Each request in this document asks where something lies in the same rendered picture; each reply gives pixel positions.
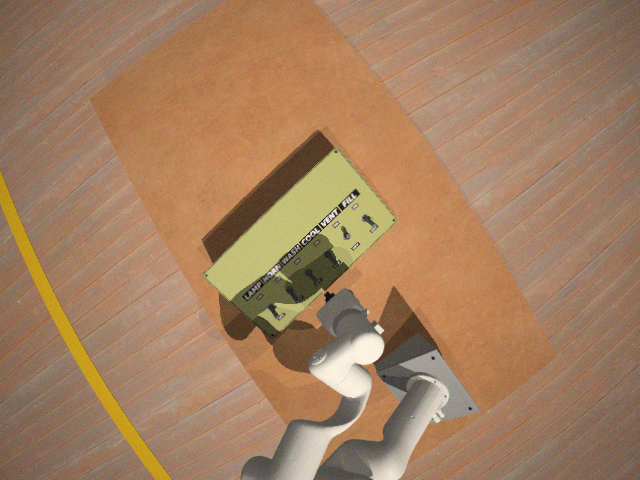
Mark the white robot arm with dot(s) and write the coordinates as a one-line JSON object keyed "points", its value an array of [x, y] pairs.
{"points": [[337, 364]]}

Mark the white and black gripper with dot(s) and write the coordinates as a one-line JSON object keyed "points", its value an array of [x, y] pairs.
{"points": [[343, 300]]}

